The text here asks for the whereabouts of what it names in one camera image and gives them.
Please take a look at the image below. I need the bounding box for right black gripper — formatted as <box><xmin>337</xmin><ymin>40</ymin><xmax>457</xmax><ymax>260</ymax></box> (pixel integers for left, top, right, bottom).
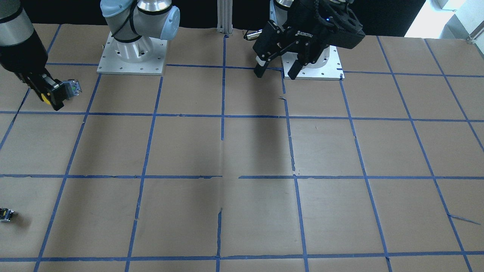
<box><xmin>1</xmin><ymin>26</ymin><xmax>65</xmax><ymax>111</ymax></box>

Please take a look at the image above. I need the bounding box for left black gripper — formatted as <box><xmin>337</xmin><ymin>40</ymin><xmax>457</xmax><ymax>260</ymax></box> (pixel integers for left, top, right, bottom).
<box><xmin>253</xmin><ymin>0</ymin><xmax>330</xmax><ymax>80</ymax></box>

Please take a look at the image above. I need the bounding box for yellow push button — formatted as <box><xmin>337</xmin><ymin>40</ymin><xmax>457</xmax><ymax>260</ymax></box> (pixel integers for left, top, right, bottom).
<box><xmin>40</xmin><ymin>77</ymin><xmax>82</xmax><ymax>107</ymax></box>

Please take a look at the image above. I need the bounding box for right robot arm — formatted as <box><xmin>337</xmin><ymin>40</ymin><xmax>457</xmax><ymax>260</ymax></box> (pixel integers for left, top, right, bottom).
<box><xmin>1</xmin><ymin>0</ymin><xmax>180</xmax><ymax>111</ymax></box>

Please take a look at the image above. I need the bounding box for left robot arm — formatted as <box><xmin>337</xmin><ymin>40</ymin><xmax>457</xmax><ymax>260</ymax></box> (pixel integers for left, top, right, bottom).
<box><xmin>245</xmin><ymin>0</ymin><xmax>343</xmax><ymax>80</ymax></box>

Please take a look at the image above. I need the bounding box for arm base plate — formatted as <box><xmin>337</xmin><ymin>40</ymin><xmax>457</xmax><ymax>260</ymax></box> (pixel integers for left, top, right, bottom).
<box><xmin>97</xmin><ymin>33</ymin><xmax>168</xmax><ymax>76</ymax></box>
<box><xmin>295</xmin><ymin>45</ymin><xmax>345</xmax><ymax>80</ymax></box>

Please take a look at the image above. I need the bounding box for aluminium frame post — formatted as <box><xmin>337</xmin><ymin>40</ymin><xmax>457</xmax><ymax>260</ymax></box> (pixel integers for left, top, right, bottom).
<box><xmin>217</xmin><ymin>0</ymin><xmax>233</xmax><ymax>36</ymax></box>

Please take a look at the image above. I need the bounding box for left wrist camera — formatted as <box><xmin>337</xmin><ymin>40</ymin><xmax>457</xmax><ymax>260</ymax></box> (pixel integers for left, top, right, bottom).
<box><xmin>313</xmin><ymin>0</ymin><xmax>365</xmax><ymax>49</ymax></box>

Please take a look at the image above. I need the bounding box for small black switch block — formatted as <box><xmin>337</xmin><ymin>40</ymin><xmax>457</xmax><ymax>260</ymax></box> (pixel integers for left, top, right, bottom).
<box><xmin>0</xmin><ymin>208</ymin><xmax>16</xmax><ymax>222</ymax></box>

